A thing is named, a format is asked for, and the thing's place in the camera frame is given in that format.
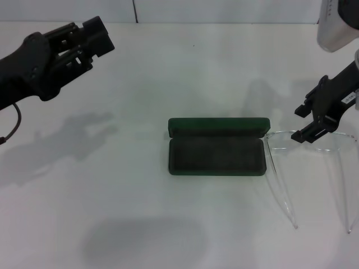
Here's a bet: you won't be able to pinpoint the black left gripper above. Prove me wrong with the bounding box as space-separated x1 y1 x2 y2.
0 16 116 112

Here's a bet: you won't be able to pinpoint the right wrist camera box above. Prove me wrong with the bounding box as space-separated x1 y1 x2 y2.
316 0 359 54

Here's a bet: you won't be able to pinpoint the clear plastic glasses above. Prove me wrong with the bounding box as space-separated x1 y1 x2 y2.
263 129 359 235

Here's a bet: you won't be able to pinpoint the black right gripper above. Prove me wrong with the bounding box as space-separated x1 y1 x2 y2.
291 60 359 144

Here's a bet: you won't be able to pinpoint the green glasses case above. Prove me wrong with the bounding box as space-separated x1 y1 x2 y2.
167 117 271 177

